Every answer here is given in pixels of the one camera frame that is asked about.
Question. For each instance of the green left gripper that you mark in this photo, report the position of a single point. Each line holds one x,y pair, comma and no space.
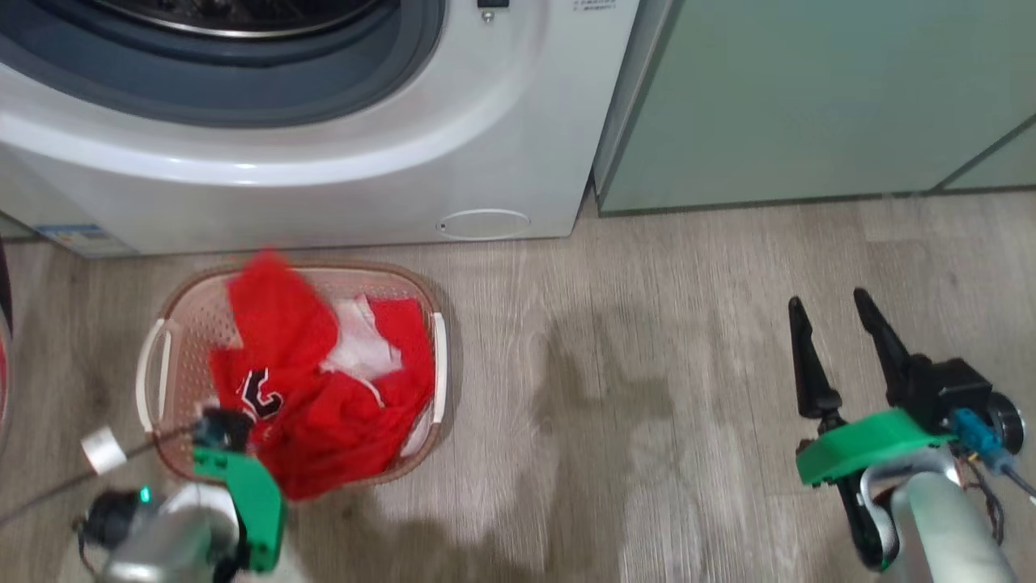
263,510

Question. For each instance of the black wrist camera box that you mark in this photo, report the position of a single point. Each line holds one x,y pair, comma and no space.
951,389
231,429

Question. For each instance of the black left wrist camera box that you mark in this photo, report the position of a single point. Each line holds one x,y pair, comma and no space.
231,429

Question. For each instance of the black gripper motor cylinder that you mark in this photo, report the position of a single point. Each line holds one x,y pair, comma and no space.
1008,421
113,518

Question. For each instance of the blue energy label sticker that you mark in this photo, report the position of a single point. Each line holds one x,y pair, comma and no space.
77,235

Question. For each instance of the cream perforated laundry basket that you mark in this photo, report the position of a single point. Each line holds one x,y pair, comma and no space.
194,324

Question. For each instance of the red white sports jersey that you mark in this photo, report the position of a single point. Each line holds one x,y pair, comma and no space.
356,421

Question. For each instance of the grey rubber door seal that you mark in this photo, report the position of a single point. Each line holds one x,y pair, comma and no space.
388,65

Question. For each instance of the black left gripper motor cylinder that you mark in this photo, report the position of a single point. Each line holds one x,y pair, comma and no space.
113,518

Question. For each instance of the pale green cabinet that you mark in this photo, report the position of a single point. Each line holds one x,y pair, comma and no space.
809,97

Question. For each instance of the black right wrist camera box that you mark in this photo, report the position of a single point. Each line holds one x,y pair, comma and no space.
951,389

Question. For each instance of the white front-load washing machine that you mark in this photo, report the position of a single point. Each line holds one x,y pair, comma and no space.
324,202

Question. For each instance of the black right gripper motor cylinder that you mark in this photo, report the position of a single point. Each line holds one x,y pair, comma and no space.
1008,421

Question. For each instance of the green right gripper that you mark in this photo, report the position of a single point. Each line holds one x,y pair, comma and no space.
866,441

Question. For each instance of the round white filter cover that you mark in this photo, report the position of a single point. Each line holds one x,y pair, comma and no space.
484,224

